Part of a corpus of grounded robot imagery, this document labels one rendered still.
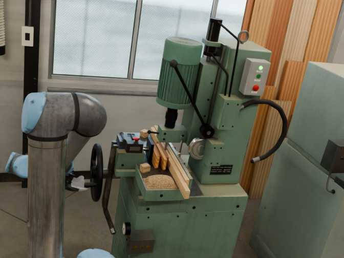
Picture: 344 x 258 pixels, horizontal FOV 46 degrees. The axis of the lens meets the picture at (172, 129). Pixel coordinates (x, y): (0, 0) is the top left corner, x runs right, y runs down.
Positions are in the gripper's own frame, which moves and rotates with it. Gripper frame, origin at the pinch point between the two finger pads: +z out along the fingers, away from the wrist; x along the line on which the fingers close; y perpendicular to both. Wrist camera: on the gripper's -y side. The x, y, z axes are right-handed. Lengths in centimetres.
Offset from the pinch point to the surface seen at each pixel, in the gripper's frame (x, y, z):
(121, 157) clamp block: 3.8, 19.6, 10.0
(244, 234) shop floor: 57, -28, 150
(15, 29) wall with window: 132, 28, -52
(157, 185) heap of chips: -17.9, 22.2, 23.1
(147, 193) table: -19.2, 17.7, 19.9
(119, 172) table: 1.9, 12.8, 12.0
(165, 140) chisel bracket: 7.8, 34.8, 27.7
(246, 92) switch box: -6, 75, 45
